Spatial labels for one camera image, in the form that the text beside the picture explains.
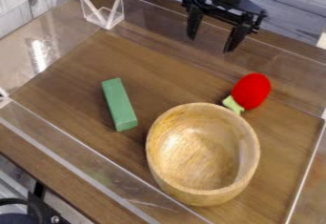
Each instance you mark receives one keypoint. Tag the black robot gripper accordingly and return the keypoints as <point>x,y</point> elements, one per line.
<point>242,13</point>

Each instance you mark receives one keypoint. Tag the red plush strawberry toy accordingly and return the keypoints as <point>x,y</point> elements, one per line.
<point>249,93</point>

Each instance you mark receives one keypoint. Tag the green rectangular block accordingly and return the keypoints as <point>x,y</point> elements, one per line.
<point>119,105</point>

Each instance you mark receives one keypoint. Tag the wooden bowl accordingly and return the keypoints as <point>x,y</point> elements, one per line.
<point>202,153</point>

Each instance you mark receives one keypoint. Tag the clear acrylic corner bracket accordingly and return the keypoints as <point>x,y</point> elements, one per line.
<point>103,17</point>

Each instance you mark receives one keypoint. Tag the black clamp with cable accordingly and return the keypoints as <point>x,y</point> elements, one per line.
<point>39,212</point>

